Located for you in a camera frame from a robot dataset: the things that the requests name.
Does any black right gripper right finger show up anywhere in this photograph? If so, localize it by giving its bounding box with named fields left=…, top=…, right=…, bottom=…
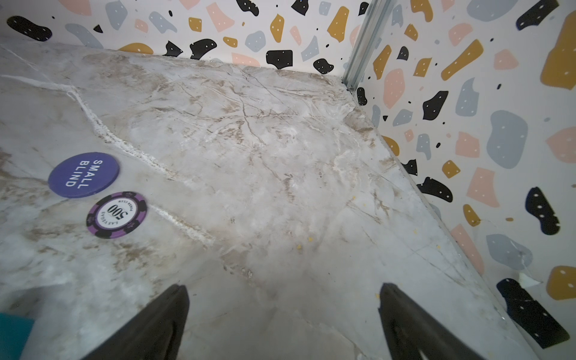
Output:
left=379, top=283, right=481, bottom=359

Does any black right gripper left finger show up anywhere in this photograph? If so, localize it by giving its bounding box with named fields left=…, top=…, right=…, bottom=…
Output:
left=84, top=284, right=190, bottom=359

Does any teal drawer cabinet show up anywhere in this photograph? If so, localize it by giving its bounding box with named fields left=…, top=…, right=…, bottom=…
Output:
left=0, top=313, right=35, bottom=360

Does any purple black poker chip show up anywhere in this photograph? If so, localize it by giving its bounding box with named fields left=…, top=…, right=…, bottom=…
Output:
left=86, top=191, right=148, bottom=239

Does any purple small blind button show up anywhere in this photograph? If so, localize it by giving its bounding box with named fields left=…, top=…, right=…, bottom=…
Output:
left=48, top=151, right=120, bottom=199

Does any aluminium corner post right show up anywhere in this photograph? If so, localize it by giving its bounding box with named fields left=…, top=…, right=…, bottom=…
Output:
left=342, top=0, right=397, bottom=92

